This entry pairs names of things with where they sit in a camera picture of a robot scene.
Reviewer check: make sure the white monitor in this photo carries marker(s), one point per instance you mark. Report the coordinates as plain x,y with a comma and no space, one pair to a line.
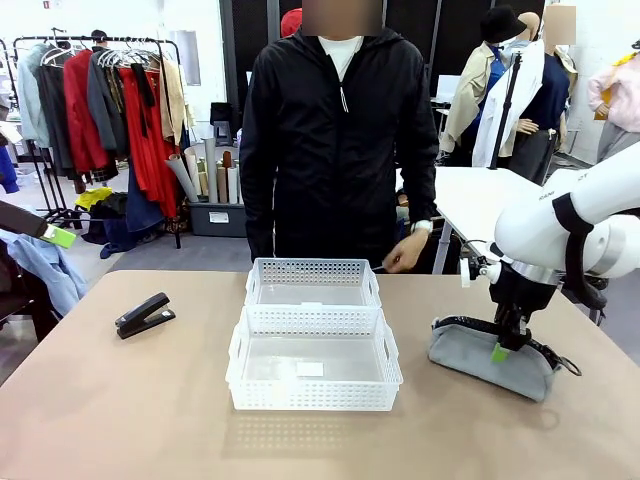
450,87

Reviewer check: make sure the red hanging jacket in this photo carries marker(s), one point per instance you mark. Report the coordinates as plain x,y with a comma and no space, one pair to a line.
82,115

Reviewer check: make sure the dark chair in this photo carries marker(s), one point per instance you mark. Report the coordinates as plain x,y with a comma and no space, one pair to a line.
20,290

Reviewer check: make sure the pale blue hanging jacket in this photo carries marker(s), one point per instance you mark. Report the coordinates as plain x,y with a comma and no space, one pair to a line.
30,100

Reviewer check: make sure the grey storage bin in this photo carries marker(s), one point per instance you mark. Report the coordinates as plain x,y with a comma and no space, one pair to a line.
217,217

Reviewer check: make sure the person's right forearm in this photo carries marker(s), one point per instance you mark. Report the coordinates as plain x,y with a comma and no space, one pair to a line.
257,210

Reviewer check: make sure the white paper roll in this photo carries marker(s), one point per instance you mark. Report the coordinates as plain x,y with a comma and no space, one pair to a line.
232,185

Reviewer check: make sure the blue denim skirt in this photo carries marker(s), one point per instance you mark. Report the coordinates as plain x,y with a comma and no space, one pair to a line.
142,202

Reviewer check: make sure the black bucket hat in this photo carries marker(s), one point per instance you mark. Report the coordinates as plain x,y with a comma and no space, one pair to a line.
501,25

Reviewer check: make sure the black tripod pole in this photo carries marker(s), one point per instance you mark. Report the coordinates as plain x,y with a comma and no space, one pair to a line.
506,115

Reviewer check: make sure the brown paper roll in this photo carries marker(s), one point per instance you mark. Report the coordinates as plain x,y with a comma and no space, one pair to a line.
227,160

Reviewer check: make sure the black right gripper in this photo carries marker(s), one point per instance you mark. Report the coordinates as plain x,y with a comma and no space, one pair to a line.
522,292

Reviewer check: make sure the grey cardboard tube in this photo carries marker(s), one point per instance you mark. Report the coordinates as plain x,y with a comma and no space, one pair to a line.
211,170

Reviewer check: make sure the person's left hand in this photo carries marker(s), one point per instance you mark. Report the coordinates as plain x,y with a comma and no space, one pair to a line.
405,255

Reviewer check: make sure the red hat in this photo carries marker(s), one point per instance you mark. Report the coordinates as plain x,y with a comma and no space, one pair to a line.
290,22

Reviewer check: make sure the dark grey hanging garment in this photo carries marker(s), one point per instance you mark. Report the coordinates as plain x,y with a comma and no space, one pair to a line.
54,120

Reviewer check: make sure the black clothes rack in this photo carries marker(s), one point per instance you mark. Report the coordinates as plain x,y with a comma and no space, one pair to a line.
170,150

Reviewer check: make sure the beige hanging garment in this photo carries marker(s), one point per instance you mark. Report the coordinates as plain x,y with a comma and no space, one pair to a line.
173,100

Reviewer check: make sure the person's left forearm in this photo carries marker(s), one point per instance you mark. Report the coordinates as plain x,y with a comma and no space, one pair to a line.
420,185

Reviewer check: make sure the white perforated plastic basket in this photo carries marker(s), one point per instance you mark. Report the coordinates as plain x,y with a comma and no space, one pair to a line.
310,272

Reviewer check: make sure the white basket with label sticker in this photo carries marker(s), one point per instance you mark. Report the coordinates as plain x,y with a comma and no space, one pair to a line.
310,395

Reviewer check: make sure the mannequin in white coat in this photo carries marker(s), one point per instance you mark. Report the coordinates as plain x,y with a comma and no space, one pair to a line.
540,100

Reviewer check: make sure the black clothes pile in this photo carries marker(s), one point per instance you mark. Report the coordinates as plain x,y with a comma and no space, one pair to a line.
112,215

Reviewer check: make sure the yellow garment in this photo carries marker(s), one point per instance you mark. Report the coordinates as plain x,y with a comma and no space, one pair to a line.
92,197

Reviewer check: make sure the white work table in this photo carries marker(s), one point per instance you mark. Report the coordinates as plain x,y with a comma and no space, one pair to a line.
480,190

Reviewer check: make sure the white wrist watch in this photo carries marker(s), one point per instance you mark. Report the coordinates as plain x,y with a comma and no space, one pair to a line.
421,226

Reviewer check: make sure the person in black jacket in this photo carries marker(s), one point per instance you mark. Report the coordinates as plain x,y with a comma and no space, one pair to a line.
335,150

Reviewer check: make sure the grey hanging jacket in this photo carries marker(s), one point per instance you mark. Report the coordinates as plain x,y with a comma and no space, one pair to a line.
107,105

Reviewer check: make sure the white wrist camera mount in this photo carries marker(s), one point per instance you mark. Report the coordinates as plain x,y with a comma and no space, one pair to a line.
470,275

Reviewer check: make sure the grey paper roll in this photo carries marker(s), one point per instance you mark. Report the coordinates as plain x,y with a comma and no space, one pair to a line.
182,175

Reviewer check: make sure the red hanging dress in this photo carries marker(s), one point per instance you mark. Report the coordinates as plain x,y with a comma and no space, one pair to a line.
150,150

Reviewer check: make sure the mannequin in beige trench coat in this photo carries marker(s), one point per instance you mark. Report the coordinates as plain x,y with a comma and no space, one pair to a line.
475,100

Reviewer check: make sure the mannequin in pink hoodie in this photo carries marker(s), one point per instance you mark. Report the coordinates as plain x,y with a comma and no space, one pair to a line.
617,95

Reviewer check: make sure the light blue shirt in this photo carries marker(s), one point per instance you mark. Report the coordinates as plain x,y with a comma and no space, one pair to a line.
45,270

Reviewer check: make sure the white Franka right robot arm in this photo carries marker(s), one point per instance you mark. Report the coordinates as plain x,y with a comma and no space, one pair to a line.
540,225

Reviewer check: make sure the black stool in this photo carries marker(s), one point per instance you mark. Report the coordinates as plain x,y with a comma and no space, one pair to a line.
220,120

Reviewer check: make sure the grey zipper pencil pouch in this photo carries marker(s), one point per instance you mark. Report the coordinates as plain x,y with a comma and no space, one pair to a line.
475,360

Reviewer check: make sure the black stapler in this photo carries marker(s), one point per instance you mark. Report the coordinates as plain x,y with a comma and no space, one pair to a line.
145,312

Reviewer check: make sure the royal blue garment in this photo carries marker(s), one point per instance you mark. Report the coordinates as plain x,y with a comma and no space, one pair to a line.
7,170

